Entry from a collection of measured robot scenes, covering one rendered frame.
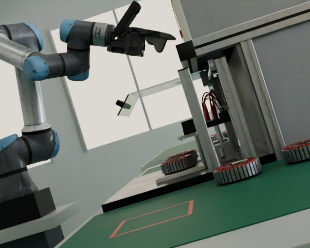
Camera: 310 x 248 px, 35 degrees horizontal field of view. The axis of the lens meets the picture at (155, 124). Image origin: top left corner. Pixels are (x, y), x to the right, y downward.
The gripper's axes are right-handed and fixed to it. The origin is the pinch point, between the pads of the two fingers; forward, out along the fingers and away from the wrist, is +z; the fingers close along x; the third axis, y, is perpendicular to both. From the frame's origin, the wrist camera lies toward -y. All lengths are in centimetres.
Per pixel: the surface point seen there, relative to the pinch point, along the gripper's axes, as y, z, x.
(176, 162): 38.3, 7.1, 9.3
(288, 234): 37, 25, 97
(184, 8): -5.8, 3.7, 14.4
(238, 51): 5.9, 19.8, 24.6
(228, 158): 35.0, 21.9, 7.5
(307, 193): 34, 30, 78
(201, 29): -0.6, 9.2, 14.4
